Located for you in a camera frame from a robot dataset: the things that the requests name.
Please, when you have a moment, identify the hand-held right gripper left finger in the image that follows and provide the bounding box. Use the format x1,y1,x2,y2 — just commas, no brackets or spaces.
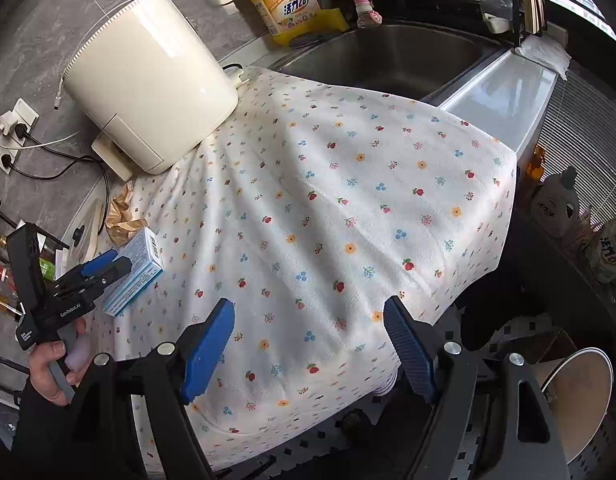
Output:
62,298,237,480

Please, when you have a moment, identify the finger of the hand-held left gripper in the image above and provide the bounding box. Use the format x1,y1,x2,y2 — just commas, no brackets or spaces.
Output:
62,249,119,287
80,257,133,299

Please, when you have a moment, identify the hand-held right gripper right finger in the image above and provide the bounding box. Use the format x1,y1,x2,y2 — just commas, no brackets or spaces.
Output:
383,295,571,480

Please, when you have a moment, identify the blue carton box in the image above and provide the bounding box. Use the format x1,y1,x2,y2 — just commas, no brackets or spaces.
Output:
102,226,165,317

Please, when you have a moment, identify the white round waste bin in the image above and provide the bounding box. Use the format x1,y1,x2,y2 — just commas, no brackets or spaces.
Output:
533,347,615,466

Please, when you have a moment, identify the person's left forearm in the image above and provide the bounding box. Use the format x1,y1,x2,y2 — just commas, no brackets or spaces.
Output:
10,375,96,480

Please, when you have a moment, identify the person's left hand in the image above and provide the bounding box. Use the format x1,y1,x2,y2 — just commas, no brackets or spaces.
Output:
28,319,91,403

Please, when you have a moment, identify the pot lid with black knob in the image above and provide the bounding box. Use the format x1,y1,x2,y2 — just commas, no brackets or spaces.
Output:
70,197,109,266

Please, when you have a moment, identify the brown crumpled paper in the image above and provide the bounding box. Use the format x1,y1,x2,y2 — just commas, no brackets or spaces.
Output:
105,182,148,247

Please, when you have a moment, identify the floral printed tablecloth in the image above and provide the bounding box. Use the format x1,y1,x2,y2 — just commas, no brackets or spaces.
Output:
90,66,519,478

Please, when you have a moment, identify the cream air fryer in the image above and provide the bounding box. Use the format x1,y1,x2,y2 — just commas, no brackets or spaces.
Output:
62,0,240,181

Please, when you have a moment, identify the white laundry detergent bottle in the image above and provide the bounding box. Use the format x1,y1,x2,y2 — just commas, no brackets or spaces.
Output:
530,167,581,238

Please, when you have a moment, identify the white printed refill bag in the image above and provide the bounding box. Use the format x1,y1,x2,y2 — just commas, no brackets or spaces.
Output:
583,220,616,286

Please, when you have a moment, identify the orange pump bottle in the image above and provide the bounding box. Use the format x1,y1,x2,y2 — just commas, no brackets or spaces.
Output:
528,142,547,183

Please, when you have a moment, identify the narrow window blind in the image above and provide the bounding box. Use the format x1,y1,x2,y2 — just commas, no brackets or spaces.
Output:
538,67,616,221

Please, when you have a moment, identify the steel kitchen sink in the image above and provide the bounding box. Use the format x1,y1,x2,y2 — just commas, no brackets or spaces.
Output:
278,22,504,103

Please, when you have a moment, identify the yellow dish soap bottle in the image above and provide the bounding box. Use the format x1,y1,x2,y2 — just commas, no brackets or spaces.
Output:
238,0,323,46

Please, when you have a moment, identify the white folded counter cloth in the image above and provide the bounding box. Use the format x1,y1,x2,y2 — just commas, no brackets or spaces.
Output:
513,40,571,80

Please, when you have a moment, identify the small pink bottle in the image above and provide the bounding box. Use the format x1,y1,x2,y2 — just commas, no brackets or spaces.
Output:
349,0,383,28

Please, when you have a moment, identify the black power cable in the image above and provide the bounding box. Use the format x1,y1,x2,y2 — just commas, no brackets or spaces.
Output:
5,147,111,233

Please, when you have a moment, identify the white wall socket with charger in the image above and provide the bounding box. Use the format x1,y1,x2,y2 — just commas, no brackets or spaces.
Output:
0,99,40,148

